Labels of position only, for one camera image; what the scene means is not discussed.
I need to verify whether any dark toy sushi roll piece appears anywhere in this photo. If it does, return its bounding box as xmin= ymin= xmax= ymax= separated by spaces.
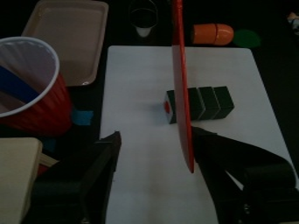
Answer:
xmin=197 ymin=86 xmax=220 ymax=121
xmin=162 ymin=89 xmax=178 ymax=125
xmin=212 ymin=86 xmax=236 ymax=119
xmin=186 ymin=87 xmax=206 ymax=121

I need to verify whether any red plastic cup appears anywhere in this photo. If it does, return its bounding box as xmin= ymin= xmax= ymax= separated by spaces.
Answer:
xmin=0 ymin=36 xmax=74 ymax=138

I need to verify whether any small white orange toy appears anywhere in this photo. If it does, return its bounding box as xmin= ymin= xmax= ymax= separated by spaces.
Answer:
xmin=285 ymin=11 xmax=299 ymax=37

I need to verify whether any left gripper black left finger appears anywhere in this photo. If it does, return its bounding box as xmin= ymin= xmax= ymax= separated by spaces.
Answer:
xmin=22 ymin=130 xmax=122 ymax=224

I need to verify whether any orange toy food piece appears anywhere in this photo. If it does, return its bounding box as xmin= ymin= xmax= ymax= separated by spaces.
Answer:
xmin=190 ymin=23 xmax=236 ymax=46

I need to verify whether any blue tape piece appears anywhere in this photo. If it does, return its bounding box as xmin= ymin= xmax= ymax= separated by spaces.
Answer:
xmin=70 ymin=109 xmax=94 ymax=127

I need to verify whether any white cutting board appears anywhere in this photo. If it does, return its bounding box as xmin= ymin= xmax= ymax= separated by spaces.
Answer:
xmin=97 ymin=45 xmax=299 ymax=224

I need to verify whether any red toy knife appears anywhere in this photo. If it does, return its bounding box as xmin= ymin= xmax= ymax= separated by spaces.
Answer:
xmin=170 ymin=0 xmax=196 ymax=174

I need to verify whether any beige rectangular plate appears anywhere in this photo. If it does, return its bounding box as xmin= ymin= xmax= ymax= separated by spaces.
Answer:
xmin=21 ymin=0 xmax=109 ymax=88

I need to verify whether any blue stick in cup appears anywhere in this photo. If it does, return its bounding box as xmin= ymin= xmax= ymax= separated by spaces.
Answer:
xmin=0 ymin=65 xmax=42 ymax=104

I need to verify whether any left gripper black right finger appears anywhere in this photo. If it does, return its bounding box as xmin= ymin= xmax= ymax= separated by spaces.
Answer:
xmin=190 ymin=126 xmax=299 ymax=224

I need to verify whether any wooden box with slot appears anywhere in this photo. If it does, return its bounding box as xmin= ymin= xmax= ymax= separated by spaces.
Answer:
xmin=0 ymin=136 xmax=59 ymax=224

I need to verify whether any green round disc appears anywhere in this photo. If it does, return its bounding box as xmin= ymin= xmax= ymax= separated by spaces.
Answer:
xmin=230 ymin=29 xmax=262 ymax=49

